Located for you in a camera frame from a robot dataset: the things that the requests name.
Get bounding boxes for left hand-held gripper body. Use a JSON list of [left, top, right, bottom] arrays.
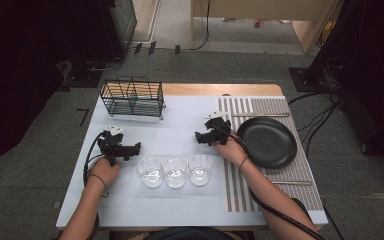
[[97, 125, 130, 167]]

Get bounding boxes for person's dark clothing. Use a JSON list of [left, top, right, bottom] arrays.
[[143, 226, 237, 240]]

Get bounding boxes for pale blue table sheet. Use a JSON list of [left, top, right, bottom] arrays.
[[55, 95, 329, 230]]

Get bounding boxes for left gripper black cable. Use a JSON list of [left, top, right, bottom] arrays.
[[83, 131, 109, 188]]

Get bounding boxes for black hanging cable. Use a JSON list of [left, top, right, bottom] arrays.
[[193, 0, 212, 52]]

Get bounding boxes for black wire rack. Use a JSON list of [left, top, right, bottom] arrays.
[[99, 75, 167, 121]]

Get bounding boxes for black wrist band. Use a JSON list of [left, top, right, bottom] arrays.
[[87, 172, 110, 198], [237, 154, 250, 173]]

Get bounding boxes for black curtain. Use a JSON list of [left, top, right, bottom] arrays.
[[308, 0, 384, 169], [0, 0, 121, 179]]

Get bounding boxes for light wooden desk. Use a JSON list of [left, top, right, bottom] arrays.
[[189, 0, 344, 55]]

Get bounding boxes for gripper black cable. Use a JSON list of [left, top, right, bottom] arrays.
[[225, 126, 326, 240], [83, 131, 109, 188]]

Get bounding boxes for person's left hand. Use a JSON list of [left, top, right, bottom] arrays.
[[88, 157, 121, 188]]

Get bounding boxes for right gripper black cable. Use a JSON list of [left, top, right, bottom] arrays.
[[225, 126, 326, 240]]

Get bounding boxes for thin black floor cable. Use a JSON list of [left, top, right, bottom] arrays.
[[319, 198, 347, 240]]

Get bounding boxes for clear glass cup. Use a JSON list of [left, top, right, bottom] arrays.
[[188, 154, 214, 187], [136, 156, 165, 190], [161, 156, 189, 190]]

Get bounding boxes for dark equipment cabinet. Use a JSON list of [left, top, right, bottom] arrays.
[[108, 0, 138, 60]]

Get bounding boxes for black round plate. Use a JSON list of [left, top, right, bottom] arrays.
[[236, 116, 298, 170]]

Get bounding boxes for bundle of black floor cables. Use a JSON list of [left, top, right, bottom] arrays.
[[287, 55, 346, 158]]

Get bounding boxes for striped placemat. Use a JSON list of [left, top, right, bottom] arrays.
[[217, 97, 325, 213]]

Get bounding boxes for person's right hand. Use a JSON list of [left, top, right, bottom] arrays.
[[212, 135, 248, 168]]

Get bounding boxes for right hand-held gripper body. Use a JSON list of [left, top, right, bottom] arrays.
[[204, 111, 233, 147]]

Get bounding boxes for silver cutlery piece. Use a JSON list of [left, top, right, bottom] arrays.
[[271, 180, 314, 187]]

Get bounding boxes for black stand base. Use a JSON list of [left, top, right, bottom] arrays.
[[59, 59, 104, 90], [288, 66, 318, 93]]

